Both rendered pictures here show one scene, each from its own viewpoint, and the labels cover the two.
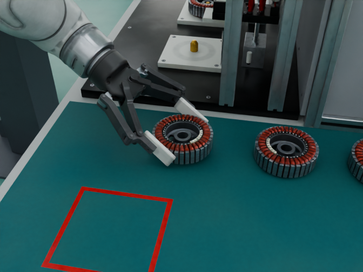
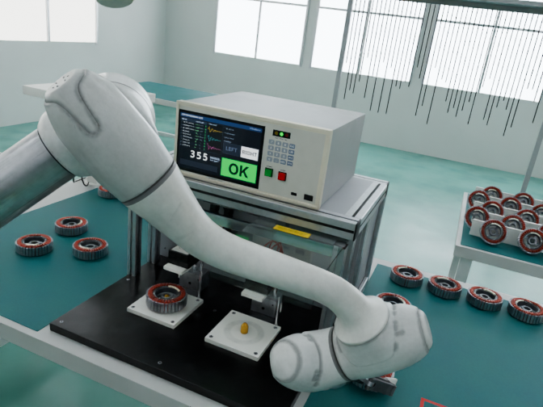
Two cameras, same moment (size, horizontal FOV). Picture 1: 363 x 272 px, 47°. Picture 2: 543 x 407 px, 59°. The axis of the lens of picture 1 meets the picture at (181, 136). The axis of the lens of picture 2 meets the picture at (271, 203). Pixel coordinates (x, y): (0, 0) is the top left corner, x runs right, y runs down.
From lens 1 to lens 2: 127 cm
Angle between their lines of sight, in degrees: 70
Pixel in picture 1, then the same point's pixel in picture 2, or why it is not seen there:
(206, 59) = (262, 329)
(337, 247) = (450, 346)
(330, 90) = not seen: hidden behind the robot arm
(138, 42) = (201, 363)
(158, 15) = (144, 337)
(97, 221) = not seen: outside the picture
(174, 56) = (250, 345)
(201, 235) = (450, 392)
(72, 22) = not seen: hidden behind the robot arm
